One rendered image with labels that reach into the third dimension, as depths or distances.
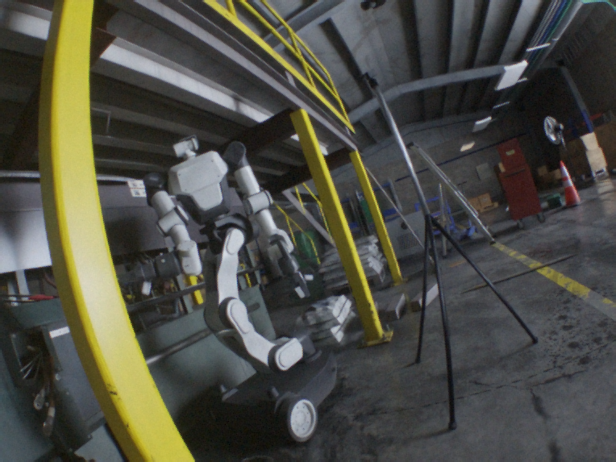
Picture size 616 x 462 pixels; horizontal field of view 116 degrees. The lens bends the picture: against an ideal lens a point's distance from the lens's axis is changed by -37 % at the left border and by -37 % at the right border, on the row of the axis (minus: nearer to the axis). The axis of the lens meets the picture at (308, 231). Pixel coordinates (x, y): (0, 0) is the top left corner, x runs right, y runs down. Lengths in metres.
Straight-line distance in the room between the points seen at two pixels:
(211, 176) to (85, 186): 0.87
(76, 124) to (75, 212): 0.19
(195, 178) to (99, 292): 0.93
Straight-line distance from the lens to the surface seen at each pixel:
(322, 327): 2.39
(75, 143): 0.68
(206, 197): 1.41
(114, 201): 1.88
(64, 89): 0.74
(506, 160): 4.60
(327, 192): 2.01
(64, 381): 0.98
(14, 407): 0.89
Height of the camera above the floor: 0.74
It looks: 3 degrees up
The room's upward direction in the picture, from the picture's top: 19 degrees counter-clockwise
